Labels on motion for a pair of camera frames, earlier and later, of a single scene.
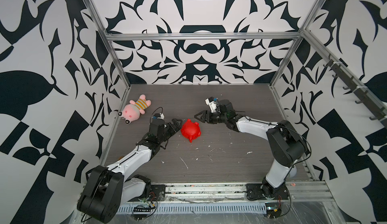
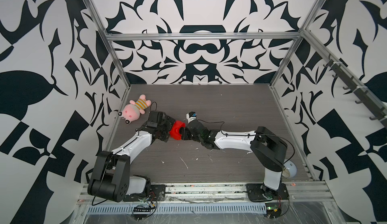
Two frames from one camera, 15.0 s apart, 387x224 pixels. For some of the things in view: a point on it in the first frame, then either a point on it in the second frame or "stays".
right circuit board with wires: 273,209 stays
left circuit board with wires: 140,212 stays
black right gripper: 203,117 to 183,132
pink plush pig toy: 132,111 stays
